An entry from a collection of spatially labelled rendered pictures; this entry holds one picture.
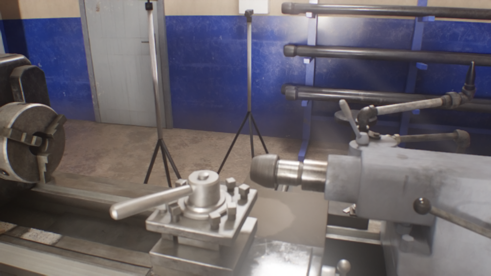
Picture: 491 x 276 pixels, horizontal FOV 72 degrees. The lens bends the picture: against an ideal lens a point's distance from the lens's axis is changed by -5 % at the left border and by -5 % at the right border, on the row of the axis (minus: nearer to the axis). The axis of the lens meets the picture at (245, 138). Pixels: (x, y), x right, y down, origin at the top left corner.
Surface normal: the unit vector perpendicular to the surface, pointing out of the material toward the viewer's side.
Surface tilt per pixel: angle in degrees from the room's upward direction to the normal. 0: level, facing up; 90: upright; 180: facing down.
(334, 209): 0
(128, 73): 90
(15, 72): 42
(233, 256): 0
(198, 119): 90
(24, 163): 90
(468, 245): 66
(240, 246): 0
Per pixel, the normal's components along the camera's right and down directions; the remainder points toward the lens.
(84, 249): 0.00, -0.93
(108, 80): -0.26, 0.36
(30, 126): 0.97, 0.09
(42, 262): -0.15, -0.55
